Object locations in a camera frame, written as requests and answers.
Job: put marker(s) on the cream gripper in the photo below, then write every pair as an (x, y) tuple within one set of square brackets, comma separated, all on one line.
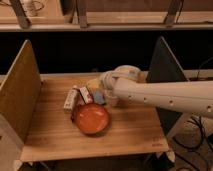
[(94, 85)]

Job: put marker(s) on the orange ceramic bowl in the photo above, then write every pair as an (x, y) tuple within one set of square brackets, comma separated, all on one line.
[(91, 118)]

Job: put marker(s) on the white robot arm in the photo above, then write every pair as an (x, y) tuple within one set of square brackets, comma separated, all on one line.
[(194, 97)]

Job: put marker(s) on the blue sponge block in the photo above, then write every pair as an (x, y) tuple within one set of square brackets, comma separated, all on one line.
[(98, 98)]

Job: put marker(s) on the red and white box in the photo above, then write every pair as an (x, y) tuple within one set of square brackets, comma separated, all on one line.
[(86, 95)]

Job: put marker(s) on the translucent plastic cup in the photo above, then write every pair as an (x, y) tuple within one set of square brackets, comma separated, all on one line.
[(112, 100)]

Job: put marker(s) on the right dark side panel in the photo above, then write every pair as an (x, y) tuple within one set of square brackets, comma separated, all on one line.
[(165, 67)]

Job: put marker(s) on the left wooden side panel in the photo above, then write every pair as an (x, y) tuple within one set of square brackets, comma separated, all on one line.
[(19, 92)]

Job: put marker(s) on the wooden shelf with brackets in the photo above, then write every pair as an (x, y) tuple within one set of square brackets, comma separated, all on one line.
[(105, 15)]

